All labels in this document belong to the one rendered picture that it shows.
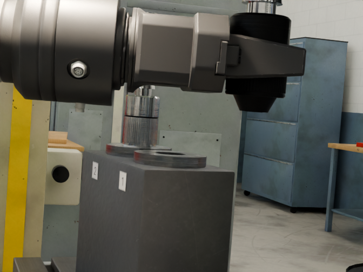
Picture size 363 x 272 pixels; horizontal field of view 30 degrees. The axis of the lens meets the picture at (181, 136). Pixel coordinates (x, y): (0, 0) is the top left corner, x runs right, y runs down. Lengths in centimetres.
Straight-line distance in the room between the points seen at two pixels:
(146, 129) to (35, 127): 134
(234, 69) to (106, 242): 42
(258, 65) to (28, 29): 17
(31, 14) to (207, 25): 12
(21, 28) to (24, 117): 173
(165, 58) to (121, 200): 36
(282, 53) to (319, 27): 841
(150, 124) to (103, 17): 43
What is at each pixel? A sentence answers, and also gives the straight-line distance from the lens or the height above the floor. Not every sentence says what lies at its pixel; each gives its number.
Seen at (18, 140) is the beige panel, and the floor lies 103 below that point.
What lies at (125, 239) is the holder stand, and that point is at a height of 103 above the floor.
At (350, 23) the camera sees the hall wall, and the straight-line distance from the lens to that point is 831.
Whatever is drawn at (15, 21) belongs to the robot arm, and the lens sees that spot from 50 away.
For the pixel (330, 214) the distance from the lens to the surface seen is 692.
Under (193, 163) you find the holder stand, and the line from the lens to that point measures 80.
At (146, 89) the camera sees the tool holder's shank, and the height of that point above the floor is 121.
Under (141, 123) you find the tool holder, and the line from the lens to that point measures 90.
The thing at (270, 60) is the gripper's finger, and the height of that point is 123.
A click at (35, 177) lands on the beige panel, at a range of 224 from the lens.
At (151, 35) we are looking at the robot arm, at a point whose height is 124.
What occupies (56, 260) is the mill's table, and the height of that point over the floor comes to 93.
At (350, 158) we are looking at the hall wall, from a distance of 803.
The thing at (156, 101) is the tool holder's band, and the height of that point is 119.
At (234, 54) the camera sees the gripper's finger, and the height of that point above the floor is 123.
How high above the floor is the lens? 119
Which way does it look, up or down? 3 degrees down
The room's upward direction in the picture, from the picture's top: 4 degrees clockwise
